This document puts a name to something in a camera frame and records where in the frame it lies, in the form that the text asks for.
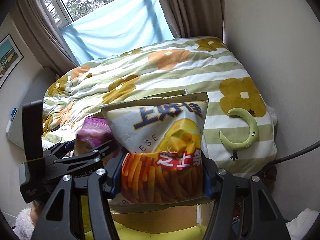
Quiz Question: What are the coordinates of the grey headboard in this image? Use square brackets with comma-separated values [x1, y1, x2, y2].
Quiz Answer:
[8, 67, 55, 149]

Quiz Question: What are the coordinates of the floral striped duvet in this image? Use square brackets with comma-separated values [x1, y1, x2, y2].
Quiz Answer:
[42, 37, 277, 177]

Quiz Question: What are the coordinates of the brown curtain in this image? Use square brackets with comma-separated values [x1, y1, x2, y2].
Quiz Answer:
[10, 0, 79, 75]
[159, 0, 224, 39]

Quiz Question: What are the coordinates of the black cable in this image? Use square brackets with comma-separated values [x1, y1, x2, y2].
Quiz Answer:
[271, 139, 320, 165]

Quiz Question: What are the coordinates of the white cloth on floor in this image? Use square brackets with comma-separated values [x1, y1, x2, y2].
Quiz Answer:
[286, 208, 319, 240]

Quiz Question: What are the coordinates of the right brown curtain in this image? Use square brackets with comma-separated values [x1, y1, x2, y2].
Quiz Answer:
[159, 0, 224, 39]

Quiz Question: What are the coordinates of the person left hand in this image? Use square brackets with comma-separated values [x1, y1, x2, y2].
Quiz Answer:
[30, 202, 45, 226]

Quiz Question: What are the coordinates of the white fuzzy sleeve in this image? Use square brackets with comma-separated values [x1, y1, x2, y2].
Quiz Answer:
[14, 207, 35, 240]

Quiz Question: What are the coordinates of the white orange cheese stick bag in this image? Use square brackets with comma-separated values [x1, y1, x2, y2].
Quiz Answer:
[101, 92, 209, 204]

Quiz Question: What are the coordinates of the green cardboard box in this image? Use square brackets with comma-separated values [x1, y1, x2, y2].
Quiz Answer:
[81, 89, 216, 240]

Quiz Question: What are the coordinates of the framed city picture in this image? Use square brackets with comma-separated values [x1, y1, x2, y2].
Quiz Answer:
[0, 34, 24, 88]

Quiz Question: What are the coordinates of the green moon plush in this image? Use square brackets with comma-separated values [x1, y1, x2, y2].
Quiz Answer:
[219, 107, 259, 161]

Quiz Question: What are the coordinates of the blue window cloth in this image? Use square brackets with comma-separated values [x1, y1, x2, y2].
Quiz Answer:
[60, 0, 173, 64]

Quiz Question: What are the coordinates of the purple chip bag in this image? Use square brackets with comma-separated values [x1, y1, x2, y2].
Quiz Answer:
[74, 116, 119, 166]

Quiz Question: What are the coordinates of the left brown curtain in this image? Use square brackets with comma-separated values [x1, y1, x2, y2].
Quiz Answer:
[10, 0, 79, 75]

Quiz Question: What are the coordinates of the blue white object on headboard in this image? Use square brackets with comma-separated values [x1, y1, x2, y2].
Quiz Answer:
[5, 108, 17, 134]

